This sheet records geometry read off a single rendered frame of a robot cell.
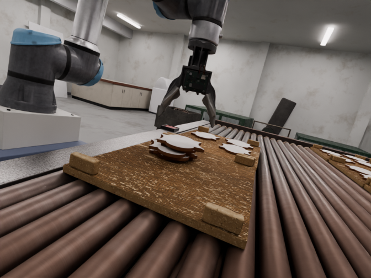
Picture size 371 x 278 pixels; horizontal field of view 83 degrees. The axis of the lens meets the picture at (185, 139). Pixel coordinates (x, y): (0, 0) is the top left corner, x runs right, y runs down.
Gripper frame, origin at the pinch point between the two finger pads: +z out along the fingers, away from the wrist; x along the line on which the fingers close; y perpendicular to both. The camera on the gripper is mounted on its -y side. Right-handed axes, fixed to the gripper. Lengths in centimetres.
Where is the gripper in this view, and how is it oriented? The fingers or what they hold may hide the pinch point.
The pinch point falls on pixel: (185, 122)
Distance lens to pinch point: 58.1
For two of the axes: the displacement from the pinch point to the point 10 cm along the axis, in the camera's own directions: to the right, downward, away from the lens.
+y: -0.3, 2.1, -9.8
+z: -2.1, 9.5, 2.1
